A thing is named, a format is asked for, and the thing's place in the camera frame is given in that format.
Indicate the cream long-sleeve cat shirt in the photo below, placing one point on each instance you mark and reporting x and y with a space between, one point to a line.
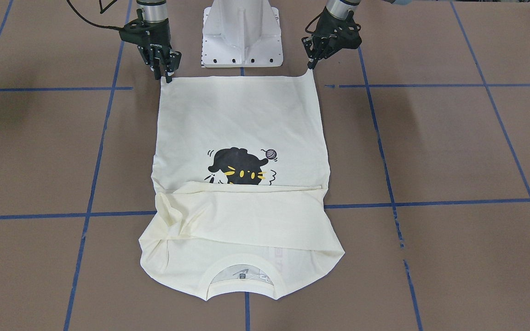
240 173

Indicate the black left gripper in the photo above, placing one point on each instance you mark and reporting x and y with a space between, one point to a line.
331 26

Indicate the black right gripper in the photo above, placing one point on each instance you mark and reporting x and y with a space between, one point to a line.
155 35

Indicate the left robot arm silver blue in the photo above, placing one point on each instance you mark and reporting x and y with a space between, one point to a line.
339 8

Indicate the white central pillar mount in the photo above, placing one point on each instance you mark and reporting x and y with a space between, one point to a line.
241 33

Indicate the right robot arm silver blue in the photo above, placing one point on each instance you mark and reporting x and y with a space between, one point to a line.
154 11

